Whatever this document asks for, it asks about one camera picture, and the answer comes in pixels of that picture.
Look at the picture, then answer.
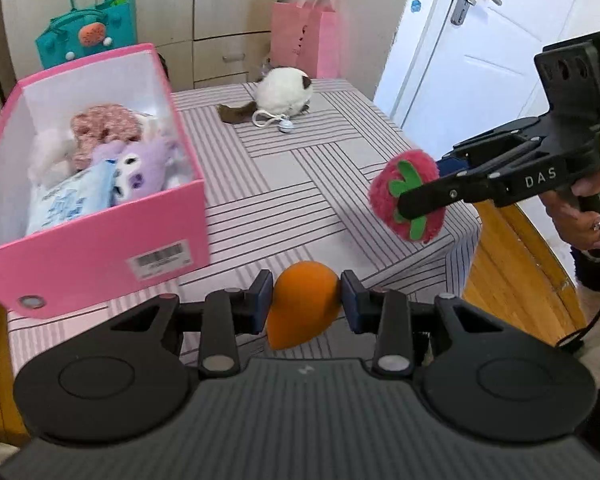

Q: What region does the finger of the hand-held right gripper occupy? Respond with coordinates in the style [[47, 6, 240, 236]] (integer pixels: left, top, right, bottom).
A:
[[437, 117, 548, 176], [397, 169, 506, 217]]

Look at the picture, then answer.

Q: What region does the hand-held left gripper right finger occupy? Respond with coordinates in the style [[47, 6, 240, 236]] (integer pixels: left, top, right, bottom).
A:
[[340, 270, 506, 376]]

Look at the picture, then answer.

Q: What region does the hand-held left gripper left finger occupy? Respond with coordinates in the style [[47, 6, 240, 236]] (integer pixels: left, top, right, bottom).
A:
[[111, 270, 274, 380]]

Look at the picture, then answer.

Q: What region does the orange makeup sponge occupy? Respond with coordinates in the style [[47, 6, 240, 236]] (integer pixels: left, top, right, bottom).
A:
[[266, 261, 342, 351]]

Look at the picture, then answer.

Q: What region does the red strawberry plush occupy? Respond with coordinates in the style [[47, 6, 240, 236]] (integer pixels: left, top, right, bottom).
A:
[[369, 150, 448, 243]]

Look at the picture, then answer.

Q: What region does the purple plush toy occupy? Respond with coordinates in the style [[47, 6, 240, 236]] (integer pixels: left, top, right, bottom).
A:
[[91, 135, 181, 206]]

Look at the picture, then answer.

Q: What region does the pink storage box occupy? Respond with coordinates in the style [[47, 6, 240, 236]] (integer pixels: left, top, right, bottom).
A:
[[0, 42, 211, 321]]

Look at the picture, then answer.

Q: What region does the white plush cat toy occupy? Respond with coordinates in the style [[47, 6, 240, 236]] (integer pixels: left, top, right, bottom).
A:
[[217, 67, 315, 126]]

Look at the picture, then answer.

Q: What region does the white blue tissue packet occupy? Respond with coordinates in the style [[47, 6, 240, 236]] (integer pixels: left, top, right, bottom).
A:
[[26, 162, 116, 236]]

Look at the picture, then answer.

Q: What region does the pink floral cloth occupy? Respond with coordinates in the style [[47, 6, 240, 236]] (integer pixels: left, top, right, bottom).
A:
[[70, 104, 143, 171]]

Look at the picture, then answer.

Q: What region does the pale pink bath puff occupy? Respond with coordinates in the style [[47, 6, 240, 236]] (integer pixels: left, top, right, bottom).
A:
[[27, 127, 81, 186]]

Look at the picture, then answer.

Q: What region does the person's right hand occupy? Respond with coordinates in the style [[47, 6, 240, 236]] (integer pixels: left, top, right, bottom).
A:
[[540, 160, 600, 261]]

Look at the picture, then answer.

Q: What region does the white door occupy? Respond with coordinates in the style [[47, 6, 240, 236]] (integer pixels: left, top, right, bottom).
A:
[[372, 0, 588, 133]]

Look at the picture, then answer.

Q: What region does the striped tablecloth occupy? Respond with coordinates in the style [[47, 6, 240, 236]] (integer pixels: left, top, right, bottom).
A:
[[7, 78, 483, 376]]

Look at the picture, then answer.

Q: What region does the pink paper bag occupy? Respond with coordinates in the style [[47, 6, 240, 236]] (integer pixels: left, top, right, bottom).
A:
[[271, 0, 342, 79]]

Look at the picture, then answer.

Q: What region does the beige wardrobe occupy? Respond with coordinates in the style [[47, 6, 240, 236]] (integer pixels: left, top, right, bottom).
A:
[[0, 0, 421, 91]]

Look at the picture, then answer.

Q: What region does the teal tote bag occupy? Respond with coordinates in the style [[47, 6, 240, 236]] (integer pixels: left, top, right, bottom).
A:
[[35, 0, 138, 71]]

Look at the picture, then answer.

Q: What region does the silver door handle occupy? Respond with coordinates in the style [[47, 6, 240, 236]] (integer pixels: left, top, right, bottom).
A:
[[451, 0, 503, 27]]

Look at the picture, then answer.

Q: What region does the black cable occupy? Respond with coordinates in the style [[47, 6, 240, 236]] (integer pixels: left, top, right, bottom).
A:
[[555, 290, 600, 351]]

